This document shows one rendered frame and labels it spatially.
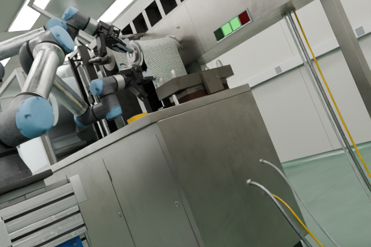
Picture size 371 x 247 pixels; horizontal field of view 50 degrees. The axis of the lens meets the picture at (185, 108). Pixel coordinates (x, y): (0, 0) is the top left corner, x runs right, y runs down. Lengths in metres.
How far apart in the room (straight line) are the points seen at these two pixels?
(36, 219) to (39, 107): 0.34
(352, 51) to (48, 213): 1.37
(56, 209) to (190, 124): 0.67
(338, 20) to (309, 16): 2.55
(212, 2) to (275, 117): 2.96
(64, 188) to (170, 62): 1.01
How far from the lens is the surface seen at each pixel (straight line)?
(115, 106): 1.78
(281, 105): 4.77
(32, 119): 1.24
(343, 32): 1.88
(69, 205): 1.34
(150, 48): 2.06
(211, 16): 2.09
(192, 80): 1.87
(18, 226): 1.31
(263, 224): 1.88
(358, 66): 1.88
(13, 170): 1.32
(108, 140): 1.88
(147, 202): 1.83
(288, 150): 4.89
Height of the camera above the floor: 0.75
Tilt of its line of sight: 4 degrees up
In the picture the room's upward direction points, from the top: 22 degrees counter-clockwise
